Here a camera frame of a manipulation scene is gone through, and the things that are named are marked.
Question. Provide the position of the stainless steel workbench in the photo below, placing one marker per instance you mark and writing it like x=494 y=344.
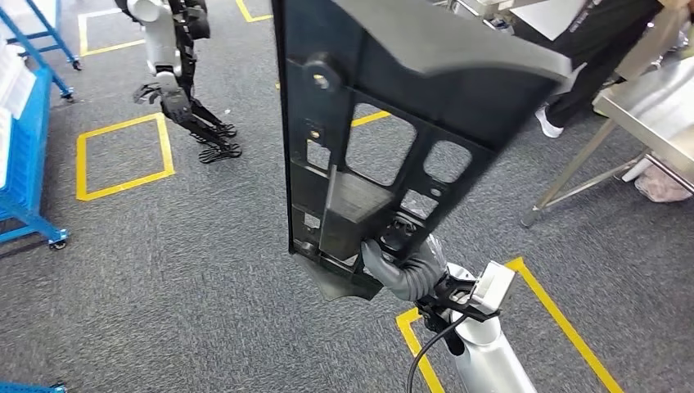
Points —
x=650 y=103

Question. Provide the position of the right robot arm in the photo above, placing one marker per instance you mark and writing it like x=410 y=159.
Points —
x=488 y=358

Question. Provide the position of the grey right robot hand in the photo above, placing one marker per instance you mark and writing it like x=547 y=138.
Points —
x=377 y=266

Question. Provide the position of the blue wheeled cart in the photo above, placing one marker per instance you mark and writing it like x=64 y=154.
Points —
x=27 y=152
x=30 y=37

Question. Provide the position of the white and black humanoid robot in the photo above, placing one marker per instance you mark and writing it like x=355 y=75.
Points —
x=162 y=49

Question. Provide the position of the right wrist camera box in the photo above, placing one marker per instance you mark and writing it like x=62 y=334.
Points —
x=493 y=285

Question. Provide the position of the black plastic frame part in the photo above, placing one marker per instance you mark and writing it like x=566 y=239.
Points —
x=379 y=54

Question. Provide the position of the pink plastic bag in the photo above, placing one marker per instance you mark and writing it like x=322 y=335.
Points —
x=661 y=187

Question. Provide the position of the person's white shoe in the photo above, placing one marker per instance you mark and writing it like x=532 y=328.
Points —
x=547 y=125

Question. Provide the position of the yellow floor tape strip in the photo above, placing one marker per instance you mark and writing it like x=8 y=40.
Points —
x=371 y=118

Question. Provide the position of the white plastic bin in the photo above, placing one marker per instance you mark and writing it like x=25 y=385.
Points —
x=16 y=87

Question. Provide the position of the person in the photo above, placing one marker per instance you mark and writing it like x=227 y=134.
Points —
x=596 y=54

